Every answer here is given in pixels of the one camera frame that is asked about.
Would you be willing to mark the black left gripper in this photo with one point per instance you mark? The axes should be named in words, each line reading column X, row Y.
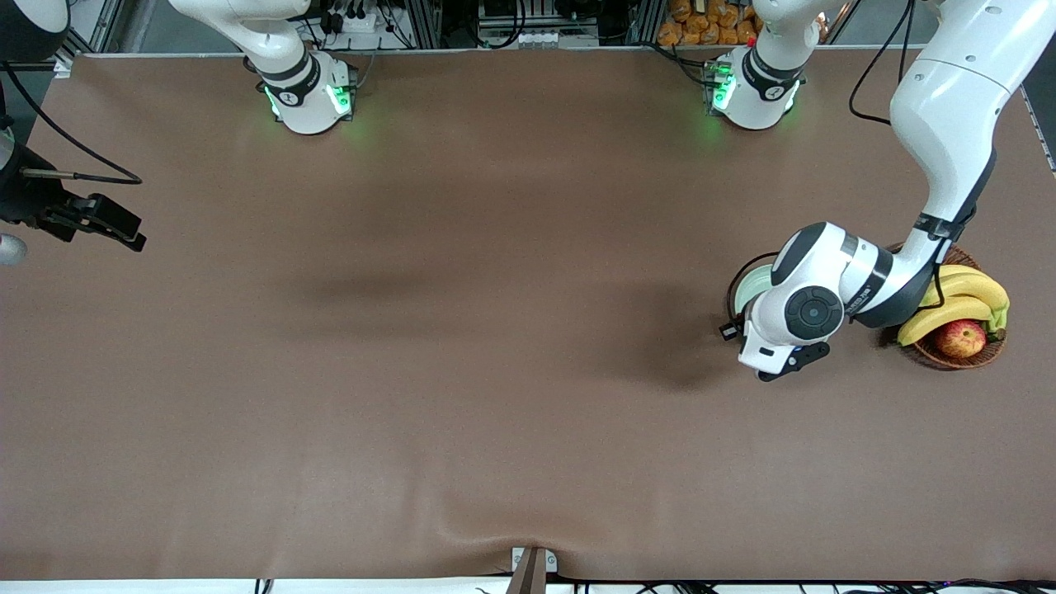
column 733, row 329

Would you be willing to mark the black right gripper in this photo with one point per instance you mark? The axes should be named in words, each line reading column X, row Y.
column 23, row 203

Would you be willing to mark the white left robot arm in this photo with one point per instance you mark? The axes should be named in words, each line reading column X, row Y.
column 949, row 107

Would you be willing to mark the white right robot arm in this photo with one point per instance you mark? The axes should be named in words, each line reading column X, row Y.
column 305, row 99

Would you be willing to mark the mint green round plate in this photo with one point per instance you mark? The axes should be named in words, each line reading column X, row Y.
column 751, row 289

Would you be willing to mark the brown wicker basket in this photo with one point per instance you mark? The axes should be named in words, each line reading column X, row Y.
column 932, row 353

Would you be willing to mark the red yellow apple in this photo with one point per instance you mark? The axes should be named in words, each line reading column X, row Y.
column 961, row 338

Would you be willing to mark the small greenish yellow banana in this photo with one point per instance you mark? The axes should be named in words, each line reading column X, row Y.
column 965, row 270

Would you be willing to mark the orange bread rolls pile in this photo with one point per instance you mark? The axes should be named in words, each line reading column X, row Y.
column 701, row 21

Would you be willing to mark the white power strip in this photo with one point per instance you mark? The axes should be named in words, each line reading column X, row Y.
column 363, row 23

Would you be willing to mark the white terminal strip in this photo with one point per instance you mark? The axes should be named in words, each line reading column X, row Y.
column 536, row 39

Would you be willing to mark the aluminium table corner bracket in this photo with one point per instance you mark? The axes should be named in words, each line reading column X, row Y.
column 63, row 66

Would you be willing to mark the grey metal mount bracket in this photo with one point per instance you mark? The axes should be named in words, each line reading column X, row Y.
column 532, row 573

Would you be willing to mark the aluminium frame post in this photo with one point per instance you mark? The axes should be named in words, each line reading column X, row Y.
column 648, row 21
column 425, row 21

